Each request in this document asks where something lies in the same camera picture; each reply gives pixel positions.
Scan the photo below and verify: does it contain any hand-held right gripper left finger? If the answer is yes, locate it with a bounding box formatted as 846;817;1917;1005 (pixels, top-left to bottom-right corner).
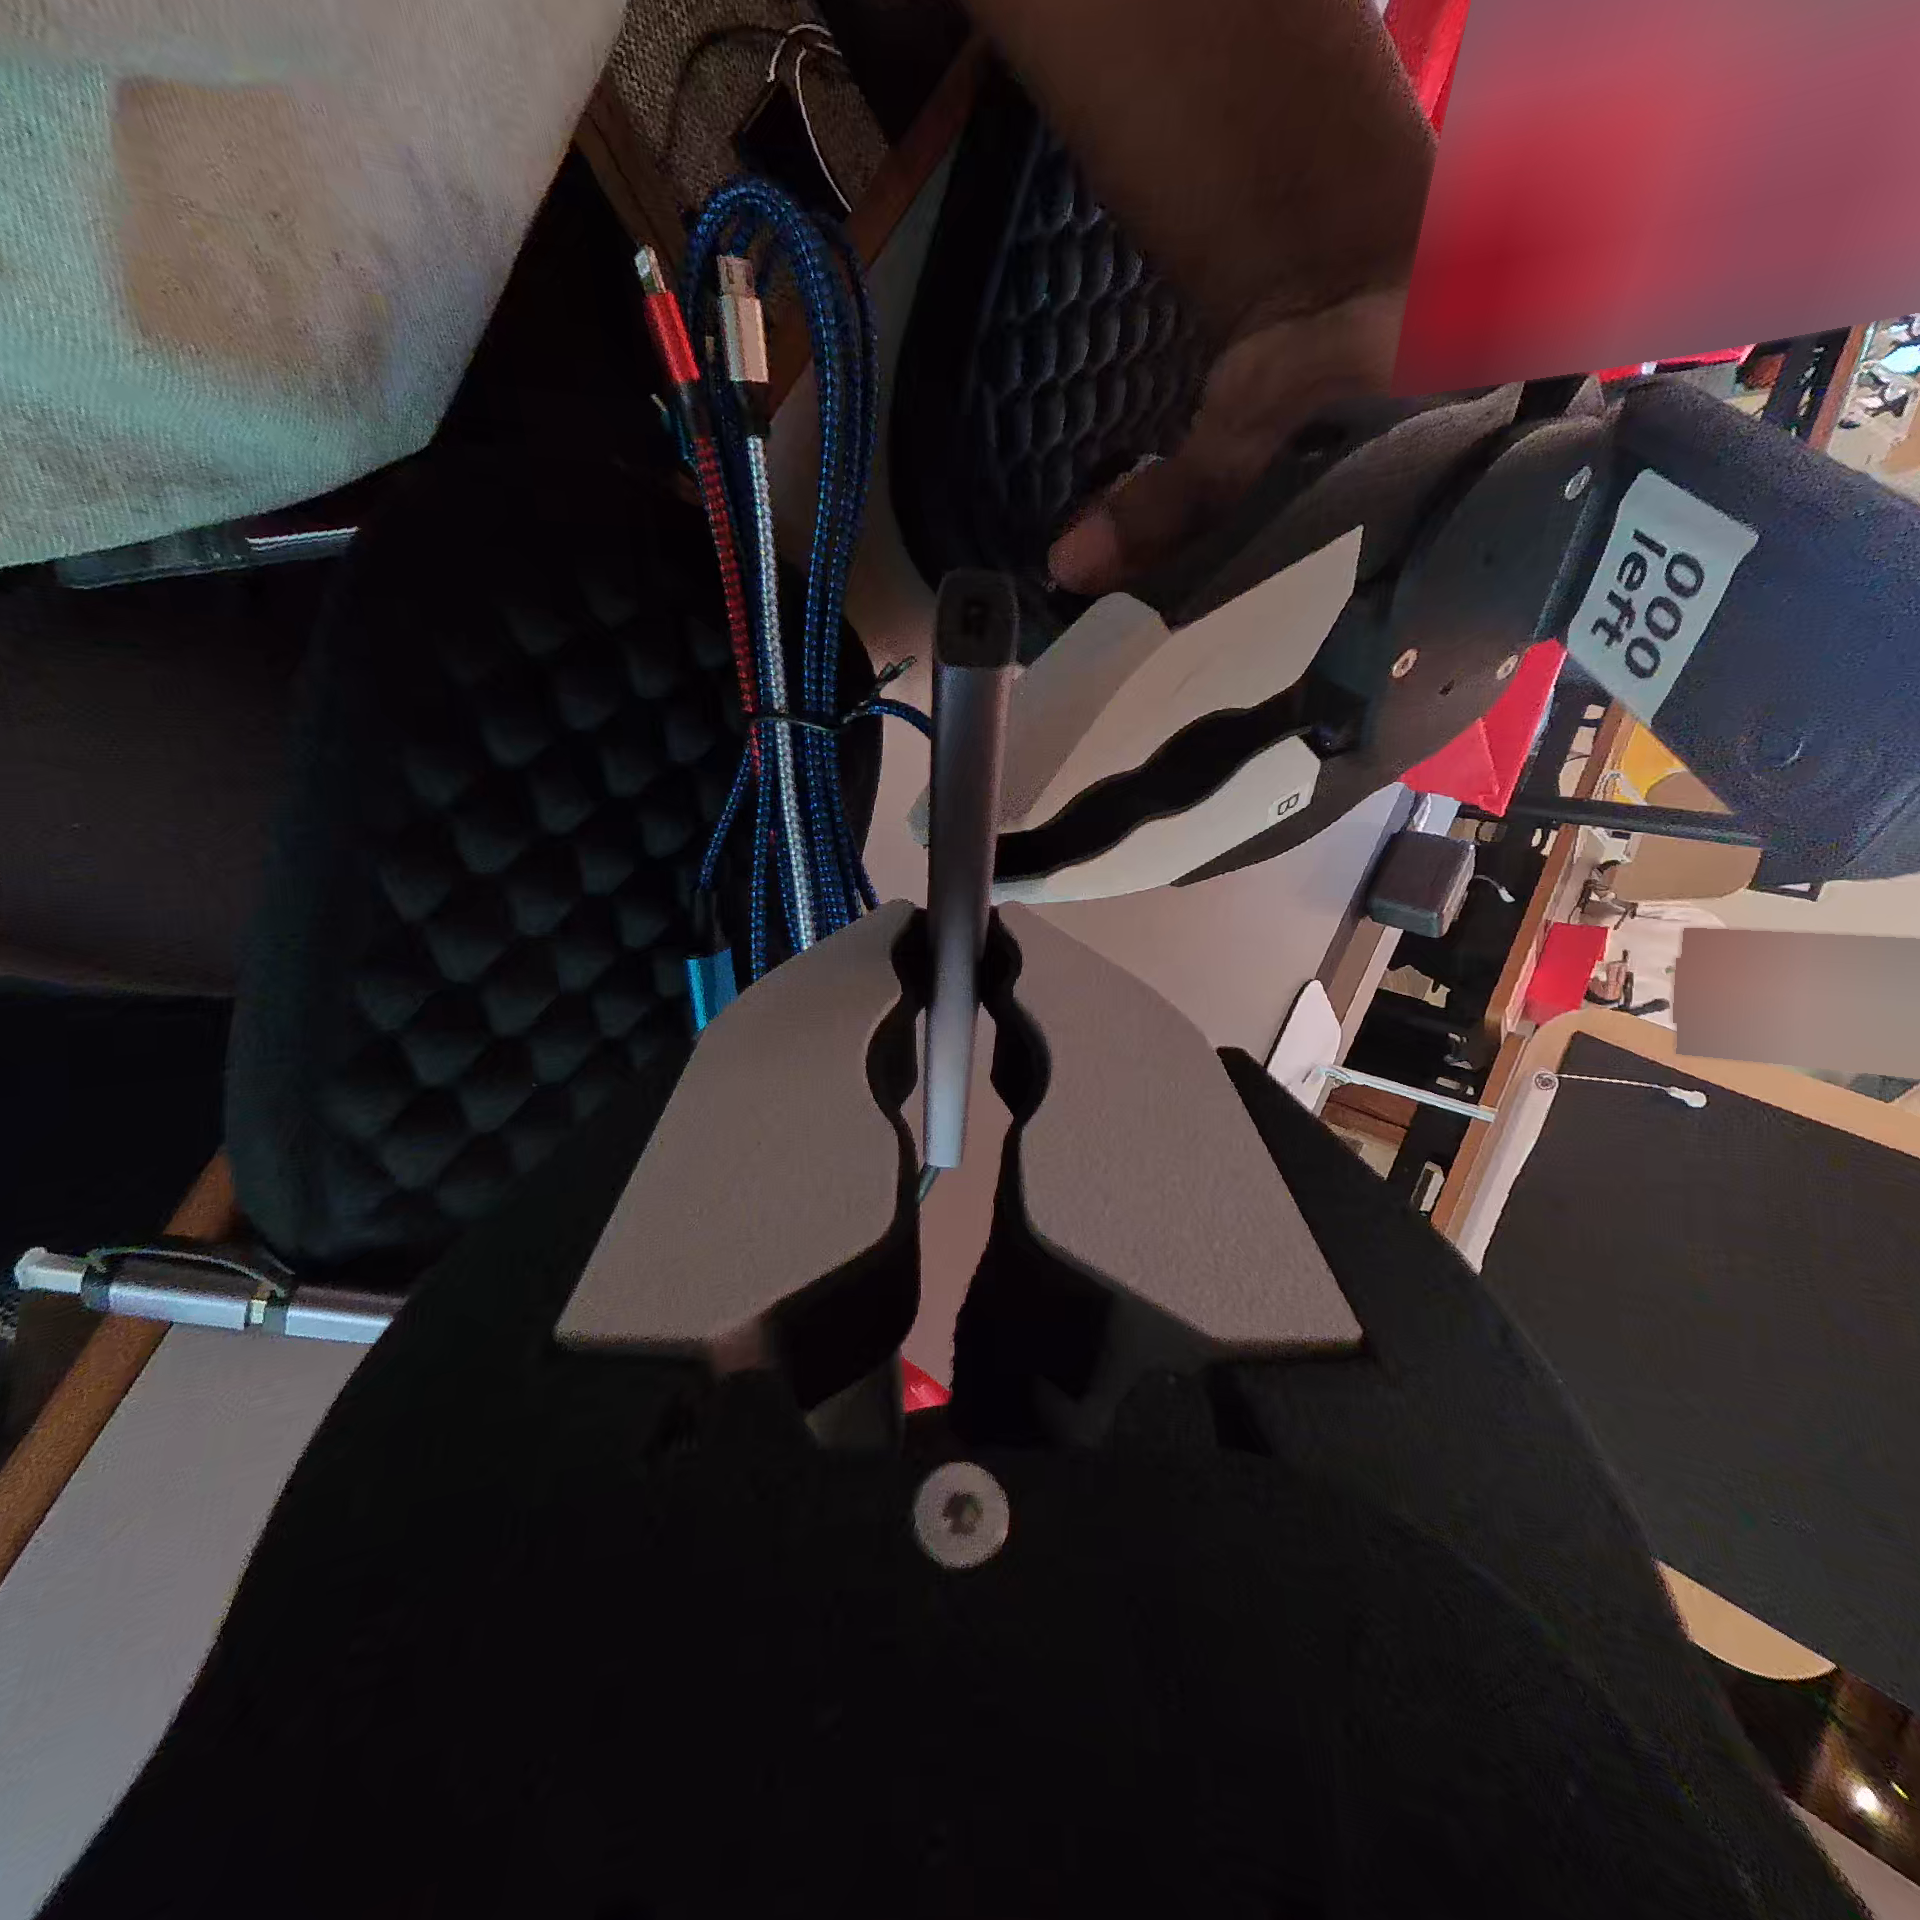
553;895;930;1404

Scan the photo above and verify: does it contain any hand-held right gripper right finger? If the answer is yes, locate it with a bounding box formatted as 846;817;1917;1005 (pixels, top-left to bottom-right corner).
959;900;1364;1427

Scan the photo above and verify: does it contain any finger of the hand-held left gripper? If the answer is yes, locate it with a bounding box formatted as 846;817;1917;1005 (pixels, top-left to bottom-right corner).
989;703;1330;906
991;523;1369;830

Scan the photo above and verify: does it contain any large red plastic bin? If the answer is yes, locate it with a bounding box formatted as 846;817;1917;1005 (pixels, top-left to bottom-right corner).
1402;636;1573;819

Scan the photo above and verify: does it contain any grey usb hub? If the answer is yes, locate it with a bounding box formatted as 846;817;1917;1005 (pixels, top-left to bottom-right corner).
917;566;1025;1202

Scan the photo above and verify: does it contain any blue braided usb cable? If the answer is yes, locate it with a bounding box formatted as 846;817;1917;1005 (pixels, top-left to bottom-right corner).
632;171;936;1040

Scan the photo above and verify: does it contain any person's left forearm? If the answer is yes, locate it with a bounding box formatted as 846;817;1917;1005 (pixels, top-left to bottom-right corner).
959;0;1445;391

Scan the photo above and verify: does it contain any grey usb adapter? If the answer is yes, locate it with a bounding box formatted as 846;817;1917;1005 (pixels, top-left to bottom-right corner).
12;1241;404;1348

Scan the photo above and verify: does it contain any person's left hand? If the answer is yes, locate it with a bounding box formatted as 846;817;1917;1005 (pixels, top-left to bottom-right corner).
1046;284;1420;602

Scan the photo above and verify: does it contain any white panel stand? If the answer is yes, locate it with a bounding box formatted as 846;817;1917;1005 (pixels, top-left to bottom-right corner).
1263;973;1502;1123

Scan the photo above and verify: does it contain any small grey charger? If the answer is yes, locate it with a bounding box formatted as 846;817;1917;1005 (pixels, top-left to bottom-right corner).
1361;827;1479;941

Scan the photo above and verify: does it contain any black panel with wooden rim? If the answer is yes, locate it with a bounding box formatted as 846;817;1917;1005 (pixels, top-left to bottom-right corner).
1435;1008;1920;1711

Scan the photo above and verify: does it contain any dark slim device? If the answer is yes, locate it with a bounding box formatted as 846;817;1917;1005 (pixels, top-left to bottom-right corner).
56;522;362;590

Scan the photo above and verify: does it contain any black cable with white tie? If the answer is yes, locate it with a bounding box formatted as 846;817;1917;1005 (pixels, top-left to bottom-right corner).
660;21;894;204

